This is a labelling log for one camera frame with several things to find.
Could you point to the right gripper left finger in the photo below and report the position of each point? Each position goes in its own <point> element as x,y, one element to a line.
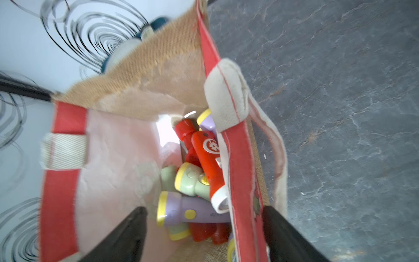
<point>125,243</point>

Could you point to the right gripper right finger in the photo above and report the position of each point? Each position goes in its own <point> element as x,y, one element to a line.
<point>286,244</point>

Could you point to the purple flashlight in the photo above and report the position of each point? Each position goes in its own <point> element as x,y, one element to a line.
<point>231,252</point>
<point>207,125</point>
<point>199,210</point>

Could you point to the brown jute tote bag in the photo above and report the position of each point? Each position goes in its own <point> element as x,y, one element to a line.
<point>111,137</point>

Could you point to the red white flashlight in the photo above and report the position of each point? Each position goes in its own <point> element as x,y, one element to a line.
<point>208,153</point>

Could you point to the red flashlight top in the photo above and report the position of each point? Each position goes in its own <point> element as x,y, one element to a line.
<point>184,130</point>

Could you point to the purple flashlight bottom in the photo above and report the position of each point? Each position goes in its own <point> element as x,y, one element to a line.
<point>231,252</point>

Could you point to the grey round plate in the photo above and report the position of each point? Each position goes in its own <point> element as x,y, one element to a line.
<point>120,53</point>

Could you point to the dark teal tray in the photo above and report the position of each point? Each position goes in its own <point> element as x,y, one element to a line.
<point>149,30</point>

